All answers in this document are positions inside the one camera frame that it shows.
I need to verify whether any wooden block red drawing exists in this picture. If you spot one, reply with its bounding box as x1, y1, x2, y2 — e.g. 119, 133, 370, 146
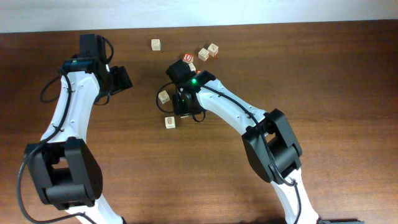
165, 116, 176, 129

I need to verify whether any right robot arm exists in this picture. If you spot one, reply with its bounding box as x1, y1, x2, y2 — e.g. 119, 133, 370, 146
166, 60, 321, 223

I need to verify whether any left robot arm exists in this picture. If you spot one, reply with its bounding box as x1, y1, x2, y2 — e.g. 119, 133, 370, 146
19, 34, 133, 223

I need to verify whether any plain wooden block middle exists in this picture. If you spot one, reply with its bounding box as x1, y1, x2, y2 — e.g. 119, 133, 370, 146
158, 90, 170, 104

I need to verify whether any plain wooden block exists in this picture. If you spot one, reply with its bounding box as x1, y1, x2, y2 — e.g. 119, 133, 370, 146
158, 90, 170, 104
151, 39, 161, 51

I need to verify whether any red U wooden block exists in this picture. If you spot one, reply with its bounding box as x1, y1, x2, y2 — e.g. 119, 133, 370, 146
182, 54, 194, 64

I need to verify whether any plain wooden block far left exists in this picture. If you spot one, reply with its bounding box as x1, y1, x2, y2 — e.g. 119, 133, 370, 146
151, 39, 161, 51

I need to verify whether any wooden block beside top right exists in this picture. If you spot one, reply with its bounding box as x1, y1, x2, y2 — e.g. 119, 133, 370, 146
198, 48, 210, 62

